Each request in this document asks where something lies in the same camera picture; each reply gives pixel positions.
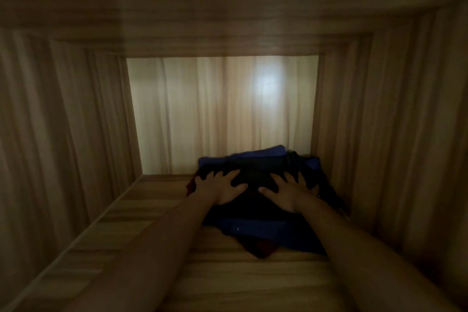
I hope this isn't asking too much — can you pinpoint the person's right hand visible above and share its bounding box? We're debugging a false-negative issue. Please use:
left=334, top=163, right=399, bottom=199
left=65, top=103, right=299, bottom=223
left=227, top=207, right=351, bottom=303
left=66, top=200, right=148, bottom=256
left=258, top=171, right=320, bottom=214

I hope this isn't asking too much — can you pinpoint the person's left hand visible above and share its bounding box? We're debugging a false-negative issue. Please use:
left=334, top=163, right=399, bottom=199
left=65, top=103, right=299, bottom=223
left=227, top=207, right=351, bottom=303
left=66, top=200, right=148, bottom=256
left=194, top=170, right=249, bottom=206

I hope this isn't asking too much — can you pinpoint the dark navy clothes pile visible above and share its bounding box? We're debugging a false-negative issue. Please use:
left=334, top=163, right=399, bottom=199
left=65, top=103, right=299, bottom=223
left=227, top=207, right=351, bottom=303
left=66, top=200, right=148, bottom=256
left=197, top=151, right=348, bottom=221

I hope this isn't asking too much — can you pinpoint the blue shirt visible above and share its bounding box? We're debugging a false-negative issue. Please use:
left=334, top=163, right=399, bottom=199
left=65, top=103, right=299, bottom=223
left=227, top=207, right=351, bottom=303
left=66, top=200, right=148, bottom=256
left=197, top=145, right=326, bottom=254

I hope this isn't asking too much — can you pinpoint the wooden wardrobe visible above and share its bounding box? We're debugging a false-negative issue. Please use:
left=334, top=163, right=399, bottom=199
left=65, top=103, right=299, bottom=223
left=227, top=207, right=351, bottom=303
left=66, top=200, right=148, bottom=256
left=0, top=0, right=468, bottom=312

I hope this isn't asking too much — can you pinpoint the person's right forearm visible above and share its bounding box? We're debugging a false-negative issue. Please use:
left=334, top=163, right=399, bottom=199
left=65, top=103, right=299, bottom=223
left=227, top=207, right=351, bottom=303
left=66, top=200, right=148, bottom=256
left=296, top=195, right=461, bottom=312

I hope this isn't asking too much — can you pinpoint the person's left forearm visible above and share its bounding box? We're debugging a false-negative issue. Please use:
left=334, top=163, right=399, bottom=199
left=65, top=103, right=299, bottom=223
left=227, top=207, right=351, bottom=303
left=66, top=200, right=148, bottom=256
left=64, top=193, right=216, bottom=312

